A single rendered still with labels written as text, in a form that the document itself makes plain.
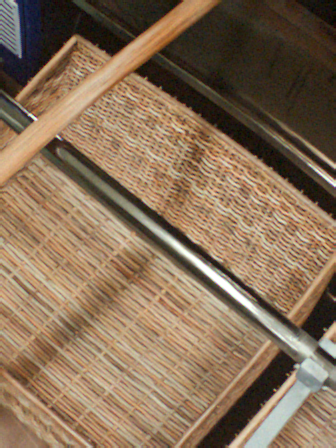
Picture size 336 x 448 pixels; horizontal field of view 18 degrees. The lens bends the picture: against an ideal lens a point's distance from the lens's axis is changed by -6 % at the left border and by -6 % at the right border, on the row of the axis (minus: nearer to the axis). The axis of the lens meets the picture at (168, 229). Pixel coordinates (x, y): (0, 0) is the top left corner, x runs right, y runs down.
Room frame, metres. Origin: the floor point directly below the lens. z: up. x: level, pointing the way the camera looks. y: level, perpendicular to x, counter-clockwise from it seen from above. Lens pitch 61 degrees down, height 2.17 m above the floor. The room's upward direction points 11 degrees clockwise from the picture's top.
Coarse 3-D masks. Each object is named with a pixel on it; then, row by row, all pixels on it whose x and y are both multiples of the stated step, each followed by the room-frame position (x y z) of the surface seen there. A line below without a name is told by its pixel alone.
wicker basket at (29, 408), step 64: (64, 64) 1.02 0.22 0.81; (0, 128) 0.90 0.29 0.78; (128, 128) 0.95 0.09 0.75; (192, 128) 0.92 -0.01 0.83; (0, 192) 0.89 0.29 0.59; (64, 192) 0.91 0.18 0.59; (192, 192) 0.88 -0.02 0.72; (64, 256) 0.79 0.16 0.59; (128, 256) 0.82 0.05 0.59; (256, 256) 0.80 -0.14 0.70; (320, 256) 0.78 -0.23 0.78; (0, 320) 0.65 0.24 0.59; (64, 320) 0.68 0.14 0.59; (128, 320) 0.71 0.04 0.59; (192, 320) 0.73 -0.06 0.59; (0, 384) 0.51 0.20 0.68; (128, 384) 0.59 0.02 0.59; (192, 384) 0.61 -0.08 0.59
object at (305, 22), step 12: (264, 0) 0.93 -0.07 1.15; (276, 0) 0.92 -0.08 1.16; (288, 0) 0.92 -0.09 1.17; (300, 0) 0.91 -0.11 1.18; (312, 0) 0.92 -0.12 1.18; (324, 0) 0.92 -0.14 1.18; (276, 12) 0.92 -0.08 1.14; (288, 12) 0.91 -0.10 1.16; (300, 12) 0.90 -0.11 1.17; (312, 12) 0.90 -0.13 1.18; (324, 12) 0.90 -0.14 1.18; (300, 24) 0.90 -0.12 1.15; (312, 24) 0.89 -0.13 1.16; (324, 24) 0.89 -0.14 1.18; (312, 36) 0.89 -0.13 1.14; (324, 36) 0.88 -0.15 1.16
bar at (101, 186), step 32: (0, 96) 0.69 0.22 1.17; (64, 160) 0.62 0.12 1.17; (96, 192) 0.59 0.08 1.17; (128, 192) 0.59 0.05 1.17; (128, 224) 0.56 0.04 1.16; (160, 224) 0.56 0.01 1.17; (192, 256) 0.53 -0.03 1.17; (224, 288) 0.50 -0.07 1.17; (256, 320) 0.47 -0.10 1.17; (288, 320) 0.48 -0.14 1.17; (288, 352) 0.45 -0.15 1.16; (320, 352) 0.44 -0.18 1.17; (320, 384) 0.41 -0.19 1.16; (288, 416) 0.39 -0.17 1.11
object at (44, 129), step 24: (192, 0) 0.85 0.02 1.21; (216, 0) 0.87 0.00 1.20; (168, 24) 0.81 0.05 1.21; (192, 24) 0.83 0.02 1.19; (144, 48) 0.77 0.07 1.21; (96, 72) 0.72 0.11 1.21; (120, 72) 0.73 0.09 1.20; (72, 96) 0.68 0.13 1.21; (96, 96) 0.69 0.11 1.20; (48, 120) 0.64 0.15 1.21; (72, 120) 0.66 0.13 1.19; (24, 144) 0.61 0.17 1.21; (0, 168) 0.57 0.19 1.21
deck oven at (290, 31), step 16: (48, 0) 1.14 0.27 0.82; (64, 0) 1.12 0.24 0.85; (240, 0) 0.95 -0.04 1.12; (256, 0) 0.94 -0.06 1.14; (48, 16) 1.14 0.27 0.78; (64, 16) 1.12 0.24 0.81; (272, 16) 0.92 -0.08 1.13; (48, 32) 1.14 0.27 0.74; (64, 32) 1.12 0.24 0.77; (112, 32) 1.06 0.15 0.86; (288, 32) 0.91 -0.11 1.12; (304, 32) 0.90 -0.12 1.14; (48, 48) 1.14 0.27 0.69; (304, 48) 0.89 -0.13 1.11; (320, 48) 0.88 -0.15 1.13; (224, 112) 0.94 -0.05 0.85; (288, 160) 0.88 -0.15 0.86; (288, 272) 0.85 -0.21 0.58
